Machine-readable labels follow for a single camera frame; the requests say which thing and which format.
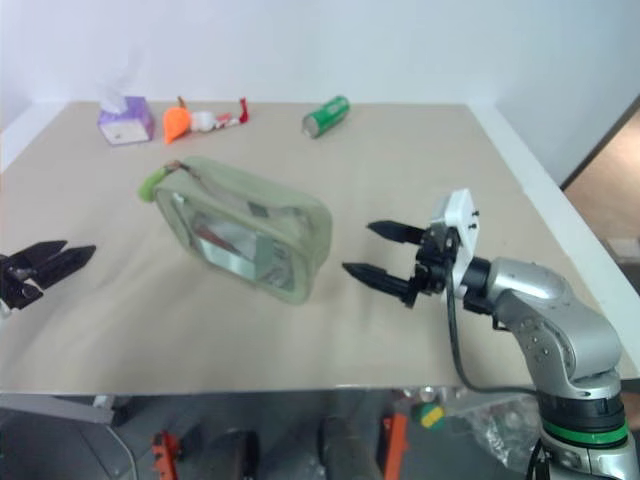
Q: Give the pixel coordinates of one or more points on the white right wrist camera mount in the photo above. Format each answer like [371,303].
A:
[465,215]

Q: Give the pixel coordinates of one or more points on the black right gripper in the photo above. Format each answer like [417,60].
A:
[434,260]

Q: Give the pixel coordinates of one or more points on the green yellow ball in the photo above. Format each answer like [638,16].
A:
[427,415]

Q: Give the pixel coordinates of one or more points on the brown door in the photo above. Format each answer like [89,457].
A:
[607,165]

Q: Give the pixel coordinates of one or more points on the green drink can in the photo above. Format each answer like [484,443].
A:
[327,116]

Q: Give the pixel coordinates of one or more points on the clear plastic bag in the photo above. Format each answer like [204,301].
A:
[492,430]

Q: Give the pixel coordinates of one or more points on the orange carrot toy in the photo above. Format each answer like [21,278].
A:
[176,122]

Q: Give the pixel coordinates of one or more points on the green transparent zipper pouch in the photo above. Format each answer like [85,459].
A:
[250,220]

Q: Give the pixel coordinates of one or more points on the orange black clamp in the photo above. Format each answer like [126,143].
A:
[165,455]
[396,445]

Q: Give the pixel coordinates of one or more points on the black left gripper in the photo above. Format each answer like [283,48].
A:
[15,290]

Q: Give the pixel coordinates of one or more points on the small white cup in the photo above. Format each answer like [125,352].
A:
[203,121]

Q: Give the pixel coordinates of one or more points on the red white toy item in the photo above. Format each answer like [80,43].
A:
[235,117]

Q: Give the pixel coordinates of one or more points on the purple tissue box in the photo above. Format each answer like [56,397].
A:
[127,122]

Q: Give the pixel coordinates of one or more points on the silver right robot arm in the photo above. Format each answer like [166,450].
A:
[590,340]

